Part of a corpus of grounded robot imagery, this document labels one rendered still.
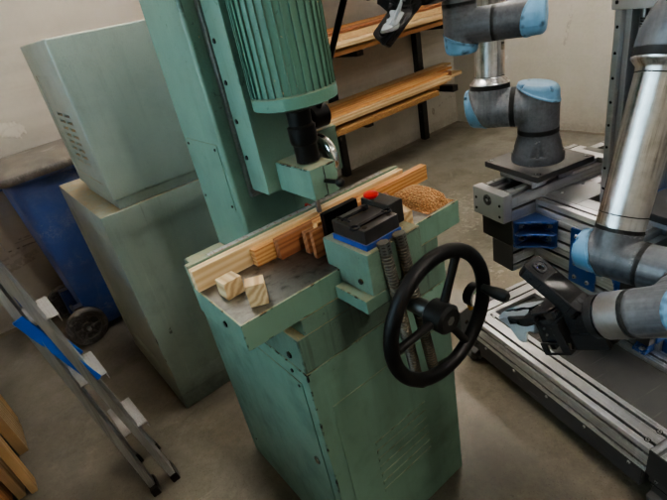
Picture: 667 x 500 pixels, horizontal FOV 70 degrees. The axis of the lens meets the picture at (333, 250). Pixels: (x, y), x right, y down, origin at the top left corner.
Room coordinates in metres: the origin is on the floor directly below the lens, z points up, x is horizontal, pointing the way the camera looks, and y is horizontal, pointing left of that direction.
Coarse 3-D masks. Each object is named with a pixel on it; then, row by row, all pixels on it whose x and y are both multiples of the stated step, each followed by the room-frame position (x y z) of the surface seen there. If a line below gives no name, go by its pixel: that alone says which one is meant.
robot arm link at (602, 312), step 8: (600, 296) 0.58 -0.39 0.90; (608, 296) 0.57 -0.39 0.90; (616, 296) 0.56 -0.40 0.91; (592, 304) 0.59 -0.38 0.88; (600, 304) 0.57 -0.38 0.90; (608, 304) 0.56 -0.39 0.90; (592, 312) 0.57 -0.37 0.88; (600, 312) 0.56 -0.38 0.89; (608, 312) 0.55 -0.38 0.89; (600, 320) 0.55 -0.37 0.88; (608, 320) 0.54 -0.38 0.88; (616, 320) 0.53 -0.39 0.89; (600, 328) 0.55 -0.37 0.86; (608, 328) 0.54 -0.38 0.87; (616, 328) 0.53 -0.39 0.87; (608, 336) 0.55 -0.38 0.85; (616, 336) 0.54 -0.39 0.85; (624, 336) 0.53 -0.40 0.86
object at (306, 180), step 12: (276, 168) 1.06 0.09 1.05; (288, 168) 1.02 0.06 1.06; (300, 168) 0.98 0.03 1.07; (312, 168) 0.97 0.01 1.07; (324, 168) 0.97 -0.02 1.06; (288, 180) 1.03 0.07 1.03; (300, 180) 0.99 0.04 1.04; (312, 180) 0.95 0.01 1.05; (300, 192) 1.00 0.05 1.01; (312, 192) 0.96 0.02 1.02; (324, 192) 0.97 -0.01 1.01
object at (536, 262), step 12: (528, 264) 0.68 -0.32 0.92; (540, 264) 0.67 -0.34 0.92; (528, 276) 0.66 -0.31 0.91; (540, 276) 0.65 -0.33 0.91; (552, 276) 0.65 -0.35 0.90; (564, 276) 0.66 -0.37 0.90; (540, 288) 0.65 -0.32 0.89; (552, 288) 0.63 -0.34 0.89; (564, 288) 0.63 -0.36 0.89; (576, 288) 0.63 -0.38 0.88; (552, 300) 0.63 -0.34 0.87; (564, 300) 0.61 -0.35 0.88; (576, 300) 0.61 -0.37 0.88; (564, 312) 0.61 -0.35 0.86; (576, 312) 0.60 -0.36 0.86
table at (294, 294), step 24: (432, 216) 0.98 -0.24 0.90; (456, 216) 1.02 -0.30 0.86; (264, 264) 0.91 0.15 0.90; (288, 264) 0.89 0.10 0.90; (312, 264) 0.87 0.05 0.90; (216, 288) 0.85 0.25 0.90; (288, 288) 0.79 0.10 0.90; (312, 288) 0.79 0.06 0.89; (336, 288) 0.81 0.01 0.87; (216, 312) 0.79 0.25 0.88; (240, 312) 0.74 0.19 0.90; (264, 312) 0.73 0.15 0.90; (288, 312) 0.75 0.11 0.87; (240, 336) 0.71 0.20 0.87; (264, 336) 0.72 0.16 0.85
